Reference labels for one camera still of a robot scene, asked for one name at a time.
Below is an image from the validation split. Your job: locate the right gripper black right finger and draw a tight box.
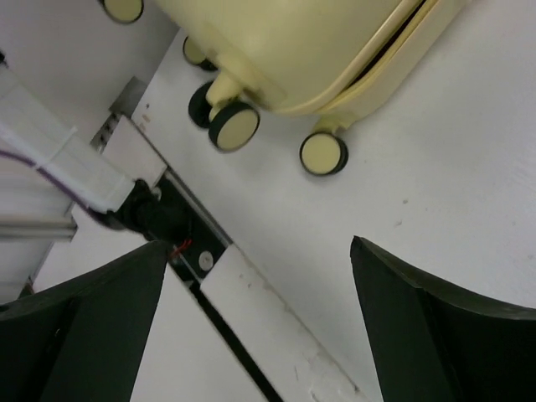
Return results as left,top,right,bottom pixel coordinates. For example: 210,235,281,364
350,237,535,401

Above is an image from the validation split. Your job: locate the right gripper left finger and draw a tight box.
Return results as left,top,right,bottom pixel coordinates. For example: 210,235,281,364
1,241,168,401

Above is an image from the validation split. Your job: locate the yellow hard-shell suitcase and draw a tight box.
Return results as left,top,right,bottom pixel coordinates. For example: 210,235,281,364
98,0,466,177

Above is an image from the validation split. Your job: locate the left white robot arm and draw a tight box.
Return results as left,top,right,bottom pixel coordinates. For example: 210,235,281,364
1,66,193,245

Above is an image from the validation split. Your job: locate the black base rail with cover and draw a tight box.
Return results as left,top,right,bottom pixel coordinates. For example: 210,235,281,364
95,78,365,401

